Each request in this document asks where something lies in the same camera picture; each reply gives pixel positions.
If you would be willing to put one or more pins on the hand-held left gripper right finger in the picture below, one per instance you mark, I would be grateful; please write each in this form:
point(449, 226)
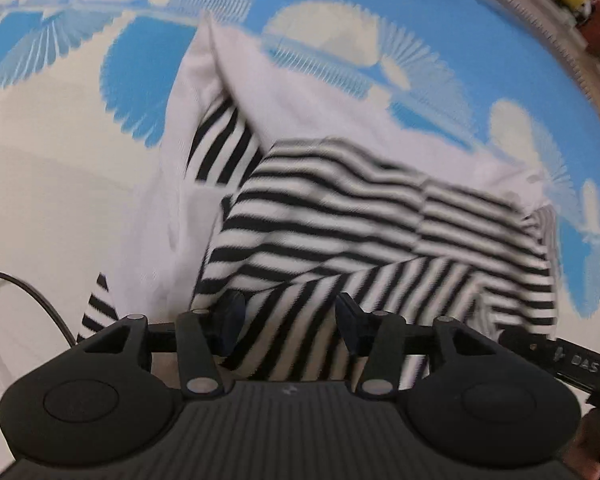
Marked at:
point(350, 324)

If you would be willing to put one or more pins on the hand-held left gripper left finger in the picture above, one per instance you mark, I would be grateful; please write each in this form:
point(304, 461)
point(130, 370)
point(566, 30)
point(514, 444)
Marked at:
point(232, 321)

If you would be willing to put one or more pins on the striped top with white vest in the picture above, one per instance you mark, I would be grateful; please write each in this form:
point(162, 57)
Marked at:
point(330, 200)

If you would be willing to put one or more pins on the person's right hand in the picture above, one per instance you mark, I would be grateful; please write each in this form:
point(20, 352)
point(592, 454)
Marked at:
point(587, 442)

